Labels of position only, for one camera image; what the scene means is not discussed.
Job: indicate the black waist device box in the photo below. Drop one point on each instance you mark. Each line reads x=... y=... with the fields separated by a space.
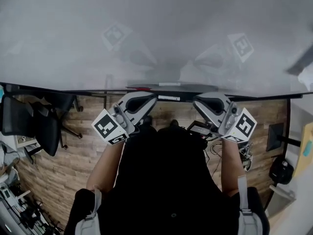
x=199 y=129

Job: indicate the white paper sheet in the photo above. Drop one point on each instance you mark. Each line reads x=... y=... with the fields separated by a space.
x=306 y=79

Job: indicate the person's black left shoe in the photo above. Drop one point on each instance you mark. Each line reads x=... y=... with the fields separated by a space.
x=146 y=121

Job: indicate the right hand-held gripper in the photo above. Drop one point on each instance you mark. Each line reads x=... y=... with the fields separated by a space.
x=242 y=126

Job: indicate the red flat eraser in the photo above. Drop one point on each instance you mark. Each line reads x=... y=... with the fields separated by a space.
x=139 y=88

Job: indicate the person's black right shoe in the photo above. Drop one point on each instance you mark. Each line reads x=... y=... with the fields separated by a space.
x=174 y=123

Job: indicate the white desk leg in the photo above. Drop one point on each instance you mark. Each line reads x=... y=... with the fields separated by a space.
x=281 y=191

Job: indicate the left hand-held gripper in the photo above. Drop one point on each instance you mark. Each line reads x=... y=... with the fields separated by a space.
x=107 y=127

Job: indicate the teal pad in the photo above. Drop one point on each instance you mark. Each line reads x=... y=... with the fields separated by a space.
x=307 y=149

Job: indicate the person's right forearm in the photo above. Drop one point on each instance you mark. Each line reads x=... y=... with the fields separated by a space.
x=232 y=170

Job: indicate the black table pedestal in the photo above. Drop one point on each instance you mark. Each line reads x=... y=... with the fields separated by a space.
x=275 y=137

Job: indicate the black equipment pile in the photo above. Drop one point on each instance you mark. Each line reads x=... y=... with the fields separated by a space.
x=27 y=217

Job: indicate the black bag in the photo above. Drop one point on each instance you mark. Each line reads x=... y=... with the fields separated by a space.
x=281 y=171

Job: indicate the person's black shoe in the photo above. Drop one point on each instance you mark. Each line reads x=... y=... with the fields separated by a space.
x=174 y=123
x=146 y=121

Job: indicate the black mesh office chair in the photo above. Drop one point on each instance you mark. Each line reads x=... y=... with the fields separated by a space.
x=46 y=136
x=61 y=101

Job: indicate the person's left forearm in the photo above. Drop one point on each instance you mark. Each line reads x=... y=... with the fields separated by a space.
x=105 y=168

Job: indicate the cluttered white shelf unit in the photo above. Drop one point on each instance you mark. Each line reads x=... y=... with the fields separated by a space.
x=7 y=195

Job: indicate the yellow wooden shelf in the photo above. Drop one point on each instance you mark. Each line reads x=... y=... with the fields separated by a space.
x=302 y=165

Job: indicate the black-capped white whiteboard marker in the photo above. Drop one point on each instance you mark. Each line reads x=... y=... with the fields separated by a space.
x=168 y=98

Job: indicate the large white whiteboard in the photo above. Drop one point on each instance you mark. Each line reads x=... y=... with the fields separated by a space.
x=73 y=33

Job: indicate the person's black clothing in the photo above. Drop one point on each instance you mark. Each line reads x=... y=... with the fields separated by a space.
x=166 y=180

